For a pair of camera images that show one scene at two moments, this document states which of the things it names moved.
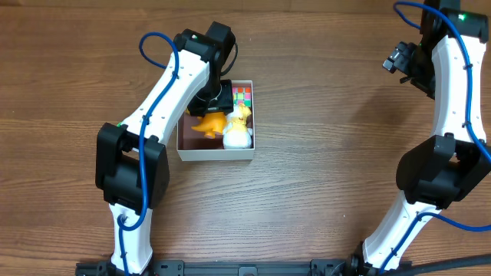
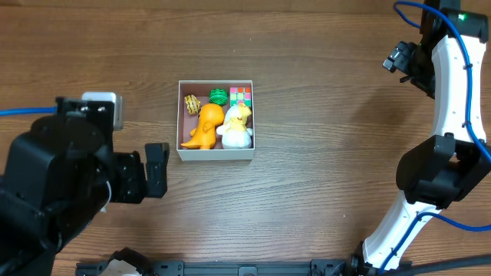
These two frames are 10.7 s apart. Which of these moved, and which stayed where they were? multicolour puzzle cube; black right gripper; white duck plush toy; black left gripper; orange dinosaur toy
Moved: orange dinosaur toy; black left gripper
Stayed: white duck plush toy; multicolour puzzle cube; black right gripper
